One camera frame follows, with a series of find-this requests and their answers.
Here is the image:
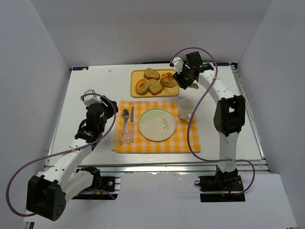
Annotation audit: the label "metal serving tongs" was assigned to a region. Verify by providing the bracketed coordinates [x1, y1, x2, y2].
[164, 72, 199, 90]

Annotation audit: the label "round orange bun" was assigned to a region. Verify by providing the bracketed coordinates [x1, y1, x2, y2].
[160, 73, 178, 88]

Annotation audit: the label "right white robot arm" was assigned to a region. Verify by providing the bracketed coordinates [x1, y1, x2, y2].
[170, 52, 245, 181]

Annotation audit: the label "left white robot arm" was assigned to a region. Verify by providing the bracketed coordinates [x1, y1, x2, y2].
[26, 99, 118, 221]

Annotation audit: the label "lower herb bread slice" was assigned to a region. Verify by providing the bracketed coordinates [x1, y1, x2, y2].
[148, 79, 164, 95]

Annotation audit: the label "herb bread slice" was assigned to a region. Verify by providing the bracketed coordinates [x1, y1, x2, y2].
[143, 68, 160, 81]
[148, 79, 164, 95]

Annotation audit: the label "upper herb bread slice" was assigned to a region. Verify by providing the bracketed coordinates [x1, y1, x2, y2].
[143, 68, 160, 81]

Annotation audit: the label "white ceramic mug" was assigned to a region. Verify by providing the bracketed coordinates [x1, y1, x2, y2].
[178, 99, 195, 121]

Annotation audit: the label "yellow checkered cloth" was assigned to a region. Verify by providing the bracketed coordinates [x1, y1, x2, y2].
[112, 101, 190, 154]

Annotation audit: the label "glazed bagel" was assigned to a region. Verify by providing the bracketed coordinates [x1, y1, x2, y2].
[135, 78, 150, 94]

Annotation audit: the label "yellow plastic tray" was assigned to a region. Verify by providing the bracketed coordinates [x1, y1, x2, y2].
[130, 68, 179, 98]

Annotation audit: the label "white ceramic plate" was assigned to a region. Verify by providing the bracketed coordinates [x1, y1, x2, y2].
[138, 108, 176, 142]

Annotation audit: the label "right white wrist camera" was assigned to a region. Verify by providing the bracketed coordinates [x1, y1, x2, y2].
[170, 57, 184, 74]

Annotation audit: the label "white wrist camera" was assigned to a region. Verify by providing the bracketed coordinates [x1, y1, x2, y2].
[81, 89, 102, 108]
[170, 57, 184, 74]

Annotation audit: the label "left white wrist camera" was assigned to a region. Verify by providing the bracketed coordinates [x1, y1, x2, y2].
[81, 89, 102, 108]

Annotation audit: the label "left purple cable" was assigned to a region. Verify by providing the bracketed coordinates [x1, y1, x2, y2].
[5, 94, 119, 217]

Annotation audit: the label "pink handled spoon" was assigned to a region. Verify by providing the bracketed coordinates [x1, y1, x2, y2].
[120, 108, 130, 145]

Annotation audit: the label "pink handled knife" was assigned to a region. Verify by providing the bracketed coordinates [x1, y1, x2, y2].
[130, 106, 134, 142]

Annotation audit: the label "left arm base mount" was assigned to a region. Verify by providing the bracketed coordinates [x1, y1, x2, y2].
[72, 166, 118, 200]

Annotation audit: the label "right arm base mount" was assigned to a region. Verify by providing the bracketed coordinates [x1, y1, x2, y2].
[194, 169, 245, 203]

